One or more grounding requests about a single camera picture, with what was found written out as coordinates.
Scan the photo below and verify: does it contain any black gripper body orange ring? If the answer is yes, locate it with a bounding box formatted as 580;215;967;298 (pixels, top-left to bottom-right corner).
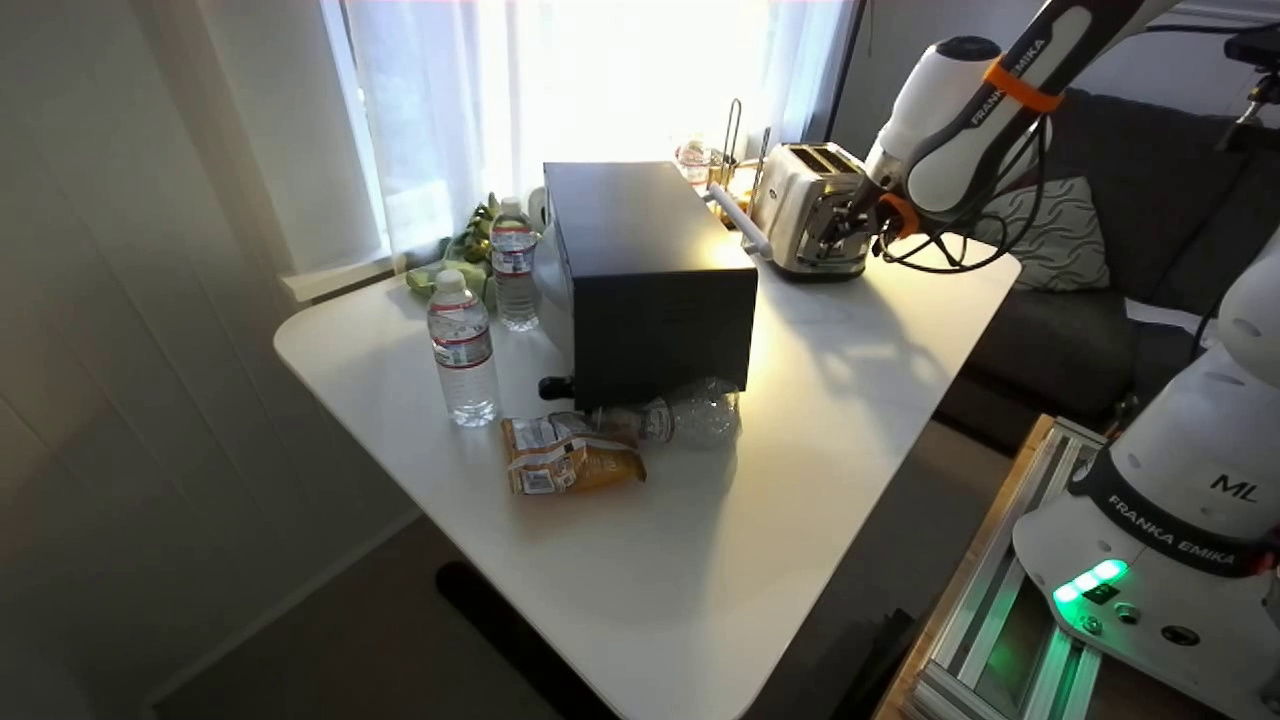
862;183;927;259

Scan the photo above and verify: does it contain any white two-slot toaster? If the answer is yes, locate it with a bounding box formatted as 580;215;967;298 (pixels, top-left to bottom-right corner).
753;142;886;286

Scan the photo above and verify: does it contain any white rod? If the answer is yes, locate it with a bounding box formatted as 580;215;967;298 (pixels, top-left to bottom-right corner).
700;183;777;259

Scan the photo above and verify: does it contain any clear glass bottle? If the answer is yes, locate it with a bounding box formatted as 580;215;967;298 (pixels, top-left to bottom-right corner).
715;96;753;194

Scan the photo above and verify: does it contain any grey patterned pillow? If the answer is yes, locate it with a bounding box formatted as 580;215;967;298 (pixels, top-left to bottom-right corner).
978;173;1117;302

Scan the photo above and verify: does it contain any black toaster oven box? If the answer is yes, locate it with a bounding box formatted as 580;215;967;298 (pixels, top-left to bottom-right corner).
536;162;763;415

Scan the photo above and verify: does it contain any clear empty plastic bottle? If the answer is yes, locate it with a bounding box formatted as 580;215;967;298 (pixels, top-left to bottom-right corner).
592;378;745;455

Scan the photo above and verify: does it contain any dark grey sofa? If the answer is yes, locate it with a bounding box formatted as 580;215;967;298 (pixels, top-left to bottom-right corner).
934;83;1280;460

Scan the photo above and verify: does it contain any white cup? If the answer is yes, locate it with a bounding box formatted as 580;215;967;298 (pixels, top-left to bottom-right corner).
526;183;562;242

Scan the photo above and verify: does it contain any clear water bottle red label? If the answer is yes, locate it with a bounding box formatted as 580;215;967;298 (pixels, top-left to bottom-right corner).
424;270;504;431
483;199;550;337

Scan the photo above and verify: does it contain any white sheer curtain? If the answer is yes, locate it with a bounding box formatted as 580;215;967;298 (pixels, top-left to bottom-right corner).
131;0;862;307

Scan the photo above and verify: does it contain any brown snack bag white label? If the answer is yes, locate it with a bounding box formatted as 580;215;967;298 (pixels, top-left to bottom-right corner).
497;414;654;504

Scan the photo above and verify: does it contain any green leafy plant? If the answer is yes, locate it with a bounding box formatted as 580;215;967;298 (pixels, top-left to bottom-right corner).
395;198;501;307

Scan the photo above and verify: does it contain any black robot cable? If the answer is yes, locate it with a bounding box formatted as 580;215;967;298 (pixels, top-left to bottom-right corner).
875;113;1061;281

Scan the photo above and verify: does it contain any orange cable strap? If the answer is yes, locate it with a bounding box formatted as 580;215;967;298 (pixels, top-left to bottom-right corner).
979;55;1074;119

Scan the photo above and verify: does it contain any black camera on stand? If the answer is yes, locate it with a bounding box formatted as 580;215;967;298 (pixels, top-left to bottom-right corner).
1217;19;1280;154

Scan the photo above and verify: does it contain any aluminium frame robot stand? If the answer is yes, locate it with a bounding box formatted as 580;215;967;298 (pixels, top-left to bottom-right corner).
873;414;1280;720

